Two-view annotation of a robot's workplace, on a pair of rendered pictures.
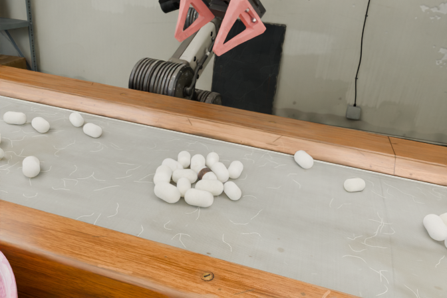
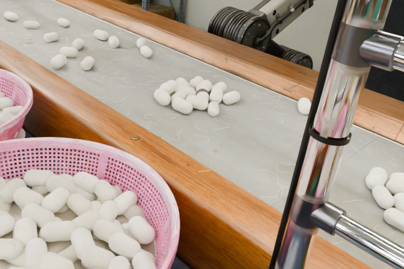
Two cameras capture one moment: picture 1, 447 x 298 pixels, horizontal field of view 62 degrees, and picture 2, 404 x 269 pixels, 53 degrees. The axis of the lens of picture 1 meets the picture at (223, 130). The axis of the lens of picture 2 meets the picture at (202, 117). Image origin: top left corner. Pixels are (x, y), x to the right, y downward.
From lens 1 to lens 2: 0.28 m
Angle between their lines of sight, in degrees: 25
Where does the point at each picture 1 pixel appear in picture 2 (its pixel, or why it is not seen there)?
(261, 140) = (279, 85)
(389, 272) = not seen: hidden behind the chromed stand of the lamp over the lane
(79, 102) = (152, 32)
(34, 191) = (81, 77)
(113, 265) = (85, 116)
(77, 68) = not seen: hidden behind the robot
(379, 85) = not seen: outside the picture
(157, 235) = (136, 118)
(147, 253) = (110, 117)
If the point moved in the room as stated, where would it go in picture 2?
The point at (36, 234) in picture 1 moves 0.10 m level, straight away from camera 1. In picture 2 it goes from (58, 92) to (76, 67)
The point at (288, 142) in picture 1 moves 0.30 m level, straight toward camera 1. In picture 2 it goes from (302, 90) to (186, 148)
